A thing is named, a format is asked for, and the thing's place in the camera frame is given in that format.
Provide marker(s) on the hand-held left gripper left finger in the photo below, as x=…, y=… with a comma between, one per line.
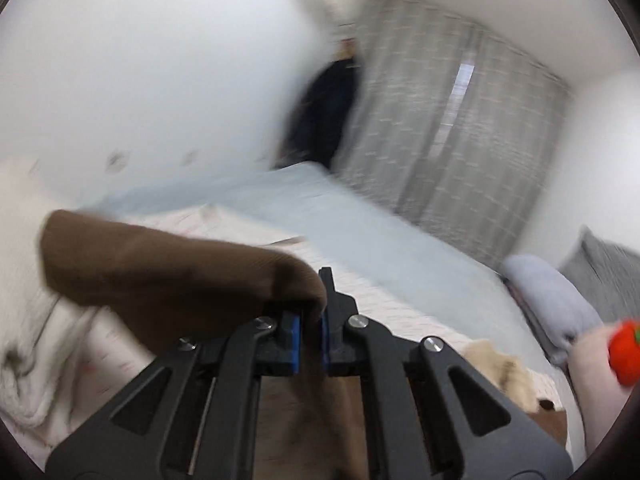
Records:
x=294, y=336

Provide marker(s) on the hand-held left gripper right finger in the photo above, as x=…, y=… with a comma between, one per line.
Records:
x=325, y=340

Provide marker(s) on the cherry print bed sheet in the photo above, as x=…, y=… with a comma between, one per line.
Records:
x=410, y=310

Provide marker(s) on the bed with grey-blue sheet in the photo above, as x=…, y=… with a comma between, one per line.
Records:
x=350, y=210

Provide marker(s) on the dark hanging clothing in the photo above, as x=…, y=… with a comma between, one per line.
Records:
x=325, y=110

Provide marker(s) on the grey-blue folded blanket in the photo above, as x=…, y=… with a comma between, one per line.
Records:
x=550, y=300

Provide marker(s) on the grey patterned curtain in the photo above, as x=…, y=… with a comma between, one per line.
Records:
x=450, y=135

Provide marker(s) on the pink pillow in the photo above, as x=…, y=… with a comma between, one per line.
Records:
x=590, y=385

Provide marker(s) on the white knitted cloth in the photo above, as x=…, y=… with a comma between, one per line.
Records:
x=25, y=260

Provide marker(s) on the orange pumpkin cushion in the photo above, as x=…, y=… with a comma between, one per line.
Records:
x=625, y=355

